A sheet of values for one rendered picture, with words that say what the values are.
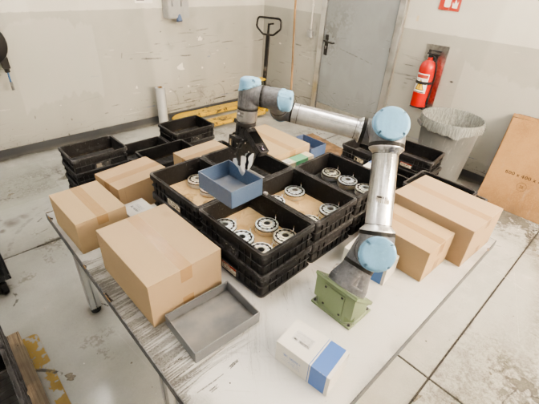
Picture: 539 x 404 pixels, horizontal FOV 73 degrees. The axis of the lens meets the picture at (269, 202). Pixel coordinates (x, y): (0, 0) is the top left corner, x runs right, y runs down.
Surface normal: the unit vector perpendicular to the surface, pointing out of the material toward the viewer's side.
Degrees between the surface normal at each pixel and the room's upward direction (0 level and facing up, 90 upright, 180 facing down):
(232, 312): 0
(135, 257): 0
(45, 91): 90
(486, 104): 90
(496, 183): 73
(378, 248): 63
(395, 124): 48
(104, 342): 0
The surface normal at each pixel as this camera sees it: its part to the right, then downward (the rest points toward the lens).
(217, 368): 0.05, -0.84
